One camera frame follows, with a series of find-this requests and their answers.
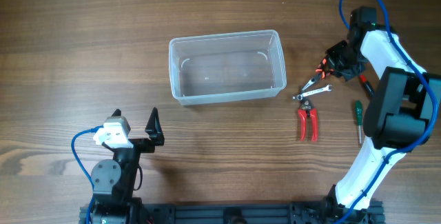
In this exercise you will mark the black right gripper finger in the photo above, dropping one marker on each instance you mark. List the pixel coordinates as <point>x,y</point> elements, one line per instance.
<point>336,50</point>
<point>350,72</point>

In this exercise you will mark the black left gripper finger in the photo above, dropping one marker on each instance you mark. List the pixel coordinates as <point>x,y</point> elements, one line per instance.
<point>154,130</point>
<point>117,112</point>

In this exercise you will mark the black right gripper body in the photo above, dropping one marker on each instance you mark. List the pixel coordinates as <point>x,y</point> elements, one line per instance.
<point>351,57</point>

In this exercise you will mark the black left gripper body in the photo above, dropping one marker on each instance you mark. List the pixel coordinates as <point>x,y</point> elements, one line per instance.
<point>128,158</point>

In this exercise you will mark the red black screwdriver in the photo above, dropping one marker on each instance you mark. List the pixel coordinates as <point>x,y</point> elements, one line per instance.
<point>367,86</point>

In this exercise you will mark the orange black needle-nose pliers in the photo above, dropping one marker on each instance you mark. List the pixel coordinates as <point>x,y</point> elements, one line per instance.
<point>322,71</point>

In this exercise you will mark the green handled screwdriver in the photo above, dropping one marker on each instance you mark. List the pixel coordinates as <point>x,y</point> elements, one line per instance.
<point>359,111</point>

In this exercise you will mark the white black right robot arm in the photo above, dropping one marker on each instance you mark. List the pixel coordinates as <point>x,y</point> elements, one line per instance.
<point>400,116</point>

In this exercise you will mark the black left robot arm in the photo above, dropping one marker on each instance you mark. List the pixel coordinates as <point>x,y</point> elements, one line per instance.
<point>113,180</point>

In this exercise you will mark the clear plastic container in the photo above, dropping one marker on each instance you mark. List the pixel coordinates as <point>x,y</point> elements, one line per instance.
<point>227,67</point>

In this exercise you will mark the silver combination wrench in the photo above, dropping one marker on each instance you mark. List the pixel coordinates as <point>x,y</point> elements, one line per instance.
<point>301,96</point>

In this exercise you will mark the red handled wire stripper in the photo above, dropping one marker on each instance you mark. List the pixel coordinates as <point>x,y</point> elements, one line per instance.
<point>308,111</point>

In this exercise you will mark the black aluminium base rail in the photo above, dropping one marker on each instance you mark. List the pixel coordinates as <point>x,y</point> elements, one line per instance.
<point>292,213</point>

